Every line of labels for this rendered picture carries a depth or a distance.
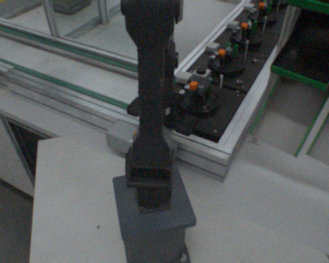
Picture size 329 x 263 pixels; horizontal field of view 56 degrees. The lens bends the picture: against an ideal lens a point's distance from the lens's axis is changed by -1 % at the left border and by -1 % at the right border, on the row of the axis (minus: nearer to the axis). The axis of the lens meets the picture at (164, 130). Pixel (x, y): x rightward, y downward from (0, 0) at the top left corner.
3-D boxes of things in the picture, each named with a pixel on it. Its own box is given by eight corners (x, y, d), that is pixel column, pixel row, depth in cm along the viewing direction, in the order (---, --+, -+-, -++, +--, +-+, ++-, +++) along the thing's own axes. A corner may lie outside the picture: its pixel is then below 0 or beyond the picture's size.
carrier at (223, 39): (265, 64, 121) (272, 34, 113) (208, 49, 130) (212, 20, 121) (279, 39, 137) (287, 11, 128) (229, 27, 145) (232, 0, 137)
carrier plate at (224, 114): (218, 143, 90) (219, 137, 88) (147, 116, 98) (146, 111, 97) (244, 99, 105) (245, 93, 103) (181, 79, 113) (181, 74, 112)
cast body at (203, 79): (202, 96, 94) (203, 76, 89) (188, 91, 95) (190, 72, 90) (212, 82, 99) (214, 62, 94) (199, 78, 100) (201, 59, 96)
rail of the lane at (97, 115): (222, 183, 90) (228, 158, 83) (10, 95, 121) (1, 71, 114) (229, 170, 94) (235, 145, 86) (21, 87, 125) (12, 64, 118)
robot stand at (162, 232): (130, 280, 70) (121, 238, 56) (120, 225, 80) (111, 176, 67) (191, 265, 72) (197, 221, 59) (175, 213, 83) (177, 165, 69)
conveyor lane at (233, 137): (227, 172, 93) (232, 149, 86) (134, 134, 105) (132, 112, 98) (304, 21, 172) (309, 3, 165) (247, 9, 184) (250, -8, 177)
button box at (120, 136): (166, 171, 88) (166, 156, 84) (106, 146, 96) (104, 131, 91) (177, 155, 93) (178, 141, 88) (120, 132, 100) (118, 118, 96)
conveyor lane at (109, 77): (215, 163, 96) (219, 140, 89) (22, 87, 125) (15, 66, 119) (244, 111, 114) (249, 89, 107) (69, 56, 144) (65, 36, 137)
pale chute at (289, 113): (296, 158, 80) (295, 156, 76) (251, 136, 86) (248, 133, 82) (349, 60, 78) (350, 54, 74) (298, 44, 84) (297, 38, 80)
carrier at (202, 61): (245, 96, 106) (252, 64, 97) (183, 77, 114) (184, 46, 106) (264, 64, 121) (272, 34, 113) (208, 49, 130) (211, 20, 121)
